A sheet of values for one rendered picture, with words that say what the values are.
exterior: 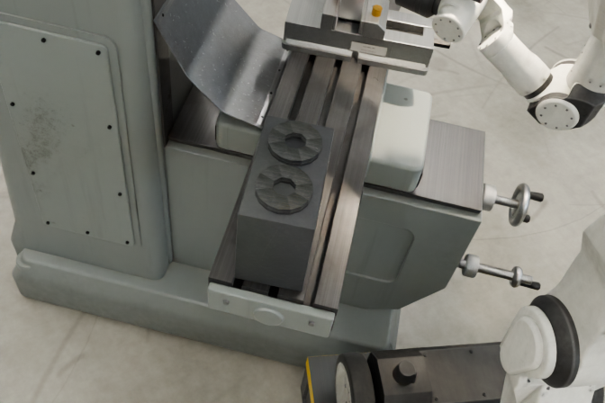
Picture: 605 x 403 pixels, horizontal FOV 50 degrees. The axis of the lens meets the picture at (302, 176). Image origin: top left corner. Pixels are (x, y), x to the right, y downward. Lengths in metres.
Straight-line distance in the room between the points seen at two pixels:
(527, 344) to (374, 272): 0.81
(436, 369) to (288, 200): 0.67
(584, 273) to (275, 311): 0.49
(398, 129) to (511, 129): 1.45
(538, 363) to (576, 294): 0.12
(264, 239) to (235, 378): 1.11
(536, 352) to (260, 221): 0.46
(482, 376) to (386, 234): 0.42
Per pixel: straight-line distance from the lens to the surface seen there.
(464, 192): 1.61
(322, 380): 1.66
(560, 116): 1.29
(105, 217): 1.83
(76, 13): 1.38
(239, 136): 1.52
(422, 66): 1.55
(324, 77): 1.49
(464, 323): 2.30
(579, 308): 1.05
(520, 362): 1.13
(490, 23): 1.32
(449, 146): 1.70
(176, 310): 2.01
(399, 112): 1.61
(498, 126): 2.95
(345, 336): 1.94
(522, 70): 1.29
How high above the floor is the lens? 1.92
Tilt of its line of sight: 50 degrees down
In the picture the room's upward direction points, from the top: 10 degrees clockwise
